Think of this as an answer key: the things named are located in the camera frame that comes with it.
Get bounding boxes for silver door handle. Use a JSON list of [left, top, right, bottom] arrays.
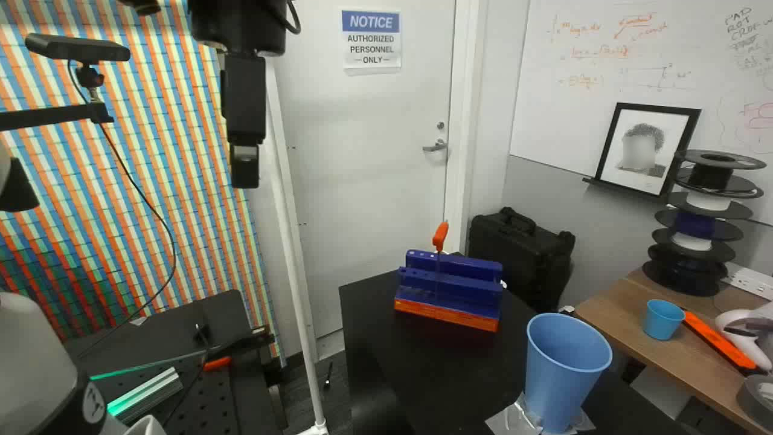
[[419, 119, 452, 159]]

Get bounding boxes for blue white notice sign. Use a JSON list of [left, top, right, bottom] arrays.
[[341, 8, 404, 72]]

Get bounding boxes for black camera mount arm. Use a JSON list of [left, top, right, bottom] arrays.
[[0, 64, 115, 134]]

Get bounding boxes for wooden side table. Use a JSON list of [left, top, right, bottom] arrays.
[[571, 268, 773, 435]]

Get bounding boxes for black hard case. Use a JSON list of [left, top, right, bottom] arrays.
[[465, 206, 576, 314]]

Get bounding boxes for black perforated breadboard table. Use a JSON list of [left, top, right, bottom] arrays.
[[59, 287, 285, 435]]

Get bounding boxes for orange object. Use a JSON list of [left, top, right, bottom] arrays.
[[429, 220, 452, 255]]

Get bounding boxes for white filament spool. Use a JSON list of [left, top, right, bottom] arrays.
[[663, 188, 756, 222]]

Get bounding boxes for white door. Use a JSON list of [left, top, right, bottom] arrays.
[[249, 0, 458, 341]]

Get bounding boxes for orange handled tool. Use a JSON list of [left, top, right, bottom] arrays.
[[198, 324, 278, 374]]

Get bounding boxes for blue filament spool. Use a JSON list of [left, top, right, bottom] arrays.
[[651, 209, 745, 245]]

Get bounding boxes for white plastic device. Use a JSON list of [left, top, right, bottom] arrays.
[[713, 303, 773, 362]]

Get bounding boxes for black lamp shade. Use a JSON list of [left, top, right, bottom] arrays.
[[0, 154, 42, 216]]

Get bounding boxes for black cable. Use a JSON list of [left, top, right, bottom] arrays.
[[64, 60, 179, 320]]

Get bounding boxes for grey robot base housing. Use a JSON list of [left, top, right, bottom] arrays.
[[0, 291, 81, 435]]

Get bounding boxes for blue rack with orange base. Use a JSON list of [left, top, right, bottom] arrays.
[[390, 246, 510, 337]]

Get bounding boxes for white pole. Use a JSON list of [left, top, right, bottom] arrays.
[[262, 57, 330, 435]]

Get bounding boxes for grey tape roll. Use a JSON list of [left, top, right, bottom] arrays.
[[735, 372, 773, 431]]

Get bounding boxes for black picture frame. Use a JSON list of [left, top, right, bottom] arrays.
[[592, 102, 703, 200]]

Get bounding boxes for small blue cup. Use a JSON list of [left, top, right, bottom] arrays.
[[643, 297, 686, 344]]

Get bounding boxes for black camera on stand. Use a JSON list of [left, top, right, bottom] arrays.
[[22, 32, 132, 69]]

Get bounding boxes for black filament spool stack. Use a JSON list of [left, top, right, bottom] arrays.
[[639, 238, 735, 297]]

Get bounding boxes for blue plastic bin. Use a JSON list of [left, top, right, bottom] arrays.
[[521, 313, 615, 435]]

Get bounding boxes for green lit bar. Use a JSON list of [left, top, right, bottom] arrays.
[[85, 349, 185, 423]]

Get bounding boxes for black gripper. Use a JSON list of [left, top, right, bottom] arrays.
[[219, 52, 268, 192]]

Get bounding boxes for whiteboard with writing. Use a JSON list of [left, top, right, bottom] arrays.
[[507, 0, 773, 206]]

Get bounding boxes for orange flat tool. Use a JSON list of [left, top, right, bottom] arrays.
[[680, 310, 760, 374]]

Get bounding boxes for silver duct tape patch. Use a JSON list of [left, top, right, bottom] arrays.
[[483, 397, 599, 435]]

